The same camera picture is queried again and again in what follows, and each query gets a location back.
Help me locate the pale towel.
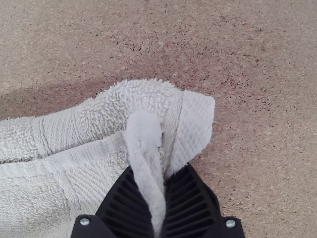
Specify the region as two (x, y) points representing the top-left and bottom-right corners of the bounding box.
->
(0, 77), (216, 238)

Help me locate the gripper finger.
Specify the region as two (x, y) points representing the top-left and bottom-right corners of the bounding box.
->
(71, 165), (156, 238)
(161, 162), (246, 238)

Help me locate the cork mat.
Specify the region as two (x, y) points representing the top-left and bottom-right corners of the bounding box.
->
(0, 0), (317, 238)

